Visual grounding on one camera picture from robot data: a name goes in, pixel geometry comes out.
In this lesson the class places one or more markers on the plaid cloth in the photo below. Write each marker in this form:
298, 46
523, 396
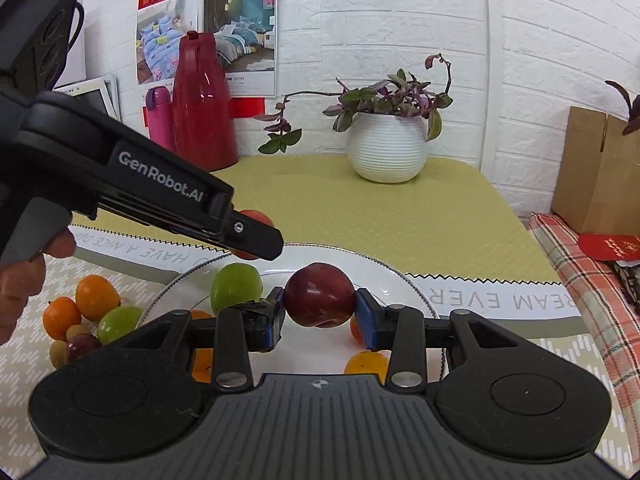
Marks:
600, 310

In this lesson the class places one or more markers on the potted plant white pot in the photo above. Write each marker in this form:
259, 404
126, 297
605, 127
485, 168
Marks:
387, 145

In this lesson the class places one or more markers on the yellow orange fruit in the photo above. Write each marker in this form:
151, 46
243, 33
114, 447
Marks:
367, 364

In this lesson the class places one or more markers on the dark red plum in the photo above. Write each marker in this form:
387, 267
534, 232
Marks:
320, 292

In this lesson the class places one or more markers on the large green mango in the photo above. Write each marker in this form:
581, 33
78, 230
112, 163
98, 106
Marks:
236, 287

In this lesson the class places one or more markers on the red paper strip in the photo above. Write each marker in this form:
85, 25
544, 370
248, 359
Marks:
248, 107

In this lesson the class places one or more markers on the purple leaf plant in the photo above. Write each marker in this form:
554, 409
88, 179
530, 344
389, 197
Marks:
627, 105

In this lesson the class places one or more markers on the dark patterned cloth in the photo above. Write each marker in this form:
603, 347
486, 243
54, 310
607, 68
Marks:
629, 275

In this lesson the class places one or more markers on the patterned tablecloth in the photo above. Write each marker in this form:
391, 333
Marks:
350, 200

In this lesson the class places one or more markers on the white appliance with screen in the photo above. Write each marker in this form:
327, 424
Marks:
95, 92

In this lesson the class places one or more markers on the white plate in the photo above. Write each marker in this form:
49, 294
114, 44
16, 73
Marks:
310, 257

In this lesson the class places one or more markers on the green apple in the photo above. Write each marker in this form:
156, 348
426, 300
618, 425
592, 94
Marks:
119, 324

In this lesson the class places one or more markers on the small tan fruit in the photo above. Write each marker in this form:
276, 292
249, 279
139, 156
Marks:
58, 352
77, 332

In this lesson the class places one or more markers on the wall poster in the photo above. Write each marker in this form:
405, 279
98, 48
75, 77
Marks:
235, 35

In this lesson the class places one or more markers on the white wall pipe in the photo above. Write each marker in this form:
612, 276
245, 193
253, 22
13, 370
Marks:
484, 60

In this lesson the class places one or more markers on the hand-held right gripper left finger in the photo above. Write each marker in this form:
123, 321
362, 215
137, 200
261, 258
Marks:
274, 322

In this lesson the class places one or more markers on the large orange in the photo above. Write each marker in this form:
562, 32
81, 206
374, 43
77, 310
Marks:
202, 365

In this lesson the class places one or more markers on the cardboard box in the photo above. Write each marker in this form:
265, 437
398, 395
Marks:
595, 175

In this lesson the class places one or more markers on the person's left hand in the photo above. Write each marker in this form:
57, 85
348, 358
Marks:
20, 285

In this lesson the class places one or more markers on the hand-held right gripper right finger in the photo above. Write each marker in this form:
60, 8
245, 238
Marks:
365, 321

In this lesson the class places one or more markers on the dark red apple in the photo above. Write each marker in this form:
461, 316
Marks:
82, 347

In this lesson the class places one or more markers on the red thermos jug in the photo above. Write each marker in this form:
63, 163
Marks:
205, 110

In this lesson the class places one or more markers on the red orange peach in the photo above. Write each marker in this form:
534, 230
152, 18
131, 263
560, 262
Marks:
355, 332

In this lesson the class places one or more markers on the red envelope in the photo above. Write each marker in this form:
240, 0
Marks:
610, 247

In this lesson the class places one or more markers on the pink bottle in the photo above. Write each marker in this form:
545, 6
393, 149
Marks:
159, 115

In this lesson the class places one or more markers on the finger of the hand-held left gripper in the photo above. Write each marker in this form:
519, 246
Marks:
255, 237

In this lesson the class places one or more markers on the small red fruit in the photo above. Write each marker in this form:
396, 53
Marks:
257, 219

